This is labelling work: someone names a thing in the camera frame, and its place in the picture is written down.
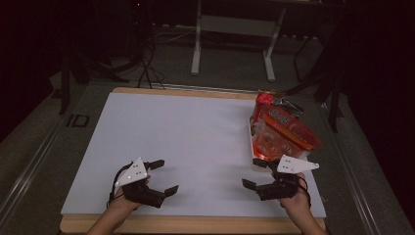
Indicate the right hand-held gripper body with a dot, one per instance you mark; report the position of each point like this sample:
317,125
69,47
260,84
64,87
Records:
280,191

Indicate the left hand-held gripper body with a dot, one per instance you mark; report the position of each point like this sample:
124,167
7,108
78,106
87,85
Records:
140,192

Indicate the white plastic bin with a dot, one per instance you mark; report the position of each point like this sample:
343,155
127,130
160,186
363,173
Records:
252,143

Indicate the orange snack packet clear window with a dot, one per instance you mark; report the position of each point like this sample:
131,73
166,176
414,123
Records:
284,133

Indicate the red black hotpot seasoning packet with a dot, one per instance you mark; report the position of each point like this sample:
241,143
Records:
287,104

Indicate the person's right hand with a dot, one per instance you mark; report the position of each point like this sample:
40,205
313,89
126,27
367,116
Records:
298,202

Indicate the person's left hand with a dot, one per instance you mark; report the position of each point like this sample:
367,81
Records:
122,205

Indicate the white table mat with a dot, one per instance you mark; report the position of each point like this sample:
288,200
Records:
195,147

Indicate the black stand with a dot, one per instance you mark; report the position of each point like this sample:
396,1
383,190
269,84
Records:
329,91
75,75

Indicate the grey metal frame table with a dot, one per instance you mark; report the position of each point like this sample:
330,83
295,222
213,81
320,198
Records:
235,26

